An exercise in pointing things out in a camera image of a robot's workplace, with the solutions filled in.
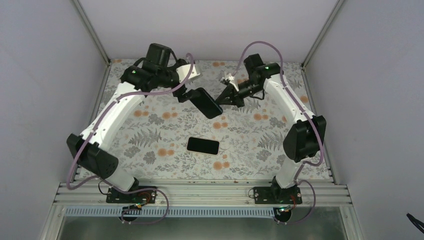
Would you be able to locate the grey slotted cable duct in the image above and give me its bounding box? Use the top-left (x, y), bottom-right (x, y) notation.
top-left (64, 206), bottom-right (278, 219)

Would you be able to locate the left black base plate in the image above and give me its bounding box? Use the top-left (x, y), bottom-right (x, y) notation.
top-left (105, 186), bottom-right (157, 205)

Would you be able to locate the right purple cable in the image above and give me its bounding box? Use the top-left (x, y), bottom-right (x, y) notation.
top-left (231, 41), bottom-right (326, 226)

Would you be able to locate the floral patterned table mat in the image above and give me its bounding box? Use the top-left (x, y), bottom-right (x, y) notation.
top-left (79, 58), bottom-right (332, 181)

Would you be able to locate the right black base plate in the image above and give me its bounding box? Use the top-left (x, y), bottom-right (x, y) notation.
top-left (253, 185), bottom-right (303, 205)

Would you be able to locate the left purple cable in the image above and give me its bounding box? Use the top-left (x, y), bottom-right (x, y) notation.
top-left (66, 52), bottom-right (196, 225)

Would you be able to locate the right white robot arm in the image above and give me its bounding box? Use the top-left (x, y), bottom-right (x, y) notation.
top-left (216, 54), bottom-right (327, 204)

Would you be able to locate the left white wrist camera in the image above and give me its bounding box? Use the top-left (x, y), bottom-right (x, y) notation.
top-left (176, 64), bottom-right (202, 83)

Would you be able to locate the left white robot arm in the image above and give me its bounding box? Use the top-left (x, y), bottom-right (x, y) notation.
top-left (66, 43), bottom-right (200, 203)

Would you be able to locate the black object at edge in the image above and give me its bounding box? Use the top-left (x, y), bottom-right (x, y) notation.
top-left (406, 213), bottom-right (424, 233)

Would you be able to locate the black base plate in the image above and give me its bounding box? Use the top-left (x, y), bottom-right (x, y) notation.
top-left (253, 185), bottom-right (303, 205)
top-left (105, 186), bottom-right (157, 205)

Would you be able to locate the phone with pink case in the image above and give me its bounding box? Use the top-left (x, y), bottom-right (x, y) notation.
top-left (186, 137), bottom-right (220, 156)

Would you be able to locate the purple cable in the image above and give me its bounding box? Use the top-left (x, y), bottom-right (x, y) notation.
top-left (66, 52), bottom-right (196, 225)
top-left (231, 41), bottom-right (326, 226)

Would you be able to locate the black phone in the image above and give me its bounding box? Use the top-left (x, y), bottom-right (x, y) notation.
top-left (190, 87), bottom-right (223, 119)

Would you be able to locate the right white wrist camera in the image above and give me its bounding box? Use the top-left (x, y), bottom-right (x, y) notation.
top-left (219, 71), bottom-right (240, 92)

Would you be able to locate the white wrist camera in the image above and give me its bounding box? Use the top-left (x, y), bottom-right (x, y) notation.
top-left (176, 64), bottom-right (202, 83)
top-left (219, 71), bottom-right (240, 92)

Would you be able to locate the aluminium rail frame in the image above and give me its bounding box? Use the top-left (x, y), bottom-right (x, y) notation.
top-left (53, 179), bottom-right (353, 207)

